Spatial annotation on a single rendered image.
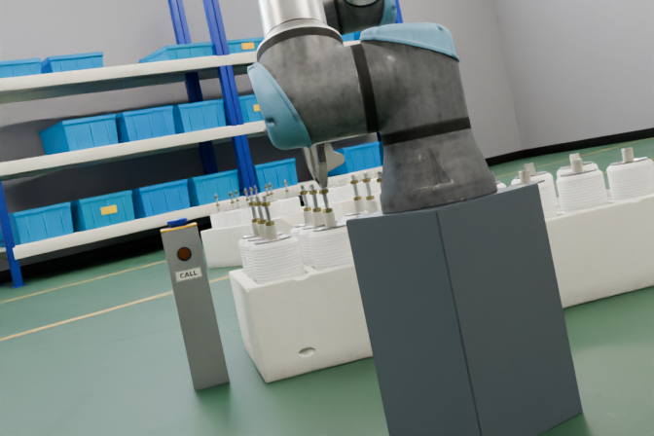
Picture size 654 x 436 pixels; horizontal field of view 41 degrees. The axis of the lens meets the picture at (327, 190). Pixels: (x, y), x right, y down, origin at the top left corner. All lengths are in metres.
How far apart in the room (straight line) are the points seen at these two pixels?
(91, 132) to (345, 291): 4.59
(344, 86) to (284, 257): 0.65
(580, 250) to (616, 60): 6.96
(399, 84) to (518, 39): 8.38
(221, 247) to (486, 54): 5.82
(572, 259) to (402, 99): 0.81
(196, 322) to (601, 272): 0.81
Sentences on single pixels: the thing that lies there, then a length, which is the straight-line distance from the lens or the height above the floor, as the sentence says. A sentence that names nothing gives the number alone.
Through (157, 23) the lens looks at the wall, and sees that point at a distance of 7.26.
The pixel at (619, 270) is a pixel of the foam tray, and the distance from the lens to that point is 1.85.
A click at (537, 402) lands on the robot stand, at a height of 0.04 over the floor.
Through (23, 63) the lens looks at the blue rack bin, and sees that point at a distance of 6.02.
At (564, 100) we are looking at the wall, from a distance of 9.12.
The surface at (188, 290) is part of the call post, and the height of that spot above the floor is 0.19.
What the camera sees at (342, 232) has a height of 0.24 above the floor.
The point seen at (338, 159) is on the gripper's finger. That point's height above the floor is 0.38.
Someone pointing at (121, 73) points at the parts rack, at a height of 1.26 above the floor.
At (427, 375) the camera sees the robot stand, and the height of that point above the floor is 0.10.
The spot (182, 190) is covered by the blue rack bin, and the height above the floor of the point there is 0.39.
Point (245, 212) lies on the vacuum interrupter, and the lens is 3.89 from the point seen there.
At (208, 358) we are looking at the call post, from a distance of 1.72.
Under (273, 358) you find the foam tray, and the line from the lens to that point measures 1.64.
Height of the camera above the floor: 0.38
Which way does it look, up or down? 2 degrees down
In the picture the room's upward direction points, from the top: 12 degrees counter-clockwise
